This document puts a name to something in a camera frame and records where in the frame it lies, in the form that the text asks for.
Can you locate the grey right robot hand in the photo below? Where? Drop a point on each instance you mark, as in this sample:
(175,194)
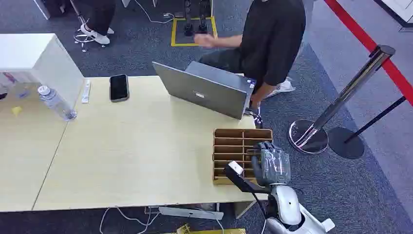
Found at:
(274,166)

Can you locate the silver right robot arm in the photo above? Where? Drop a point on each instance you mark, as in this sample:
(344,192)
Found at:
(287,203)

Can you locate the wooden card box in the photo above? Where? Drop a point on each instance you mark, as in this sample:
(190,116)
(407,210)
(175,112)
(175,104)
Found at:
(230,145)

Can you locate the desk leg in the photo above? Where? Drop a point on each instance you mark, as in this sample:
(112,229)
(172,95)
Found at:
(243,208)

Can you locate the grey laptop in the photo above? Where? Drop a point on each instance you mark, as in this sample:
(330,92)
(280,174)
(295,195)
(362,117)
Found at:
(206,92)

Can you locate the person's hand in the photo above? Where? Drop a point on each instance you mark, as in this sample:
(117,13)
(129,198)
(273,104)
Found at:
(204,40)

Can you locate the red barrier belt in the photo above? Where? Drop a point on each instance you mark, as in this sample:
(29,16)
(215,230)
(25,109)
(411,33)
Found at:
(367,40)

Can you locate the black robot legs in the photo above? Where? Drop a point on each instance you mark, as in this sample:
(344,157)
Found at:
(195,19)

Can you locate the yellow floor tape square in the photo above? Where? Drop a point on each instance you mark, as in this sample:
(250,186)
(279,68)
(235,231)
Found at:
(173,32)

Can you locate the black smartphone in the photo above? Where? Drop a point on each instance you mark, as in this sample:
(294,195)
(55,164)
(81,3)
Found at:
(119,87)

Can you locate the small white flat packet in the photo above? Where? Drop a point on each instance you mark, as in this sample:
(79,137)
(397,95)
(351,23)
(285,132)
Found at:
(86,92)

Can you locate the clear plastic water bottle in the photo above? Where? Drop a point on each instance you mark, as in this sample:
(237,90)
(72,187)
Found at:
(55,102)

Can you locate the seated person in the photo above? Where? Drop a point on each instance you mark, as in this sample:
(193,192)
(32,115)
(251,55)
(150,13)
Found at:
(98,19)

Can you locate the chrome stool base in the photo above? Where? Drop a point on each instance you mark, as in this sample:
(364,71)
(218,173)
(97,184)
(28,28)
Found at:
(82,38)

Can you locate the yellow sticky note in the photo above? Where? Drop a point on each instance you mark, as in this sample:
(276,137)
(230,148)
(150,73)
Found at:
(16,110)

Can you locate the white cabinet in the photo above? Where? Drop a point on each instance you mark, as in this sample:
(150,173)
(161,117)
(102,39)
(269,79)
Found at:
(35,55)

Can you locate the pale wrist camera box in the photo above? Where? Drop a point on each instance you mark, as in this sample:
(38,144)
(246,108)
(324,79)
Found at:
(236,168)

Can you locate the black stanchion post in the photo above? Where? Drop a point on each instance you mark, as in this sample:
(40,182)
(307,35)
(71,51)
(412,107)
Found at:
(347,142)

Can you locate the chrome stanchion post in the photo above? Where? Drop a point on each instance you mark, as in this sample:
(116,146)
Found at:
(342,98)

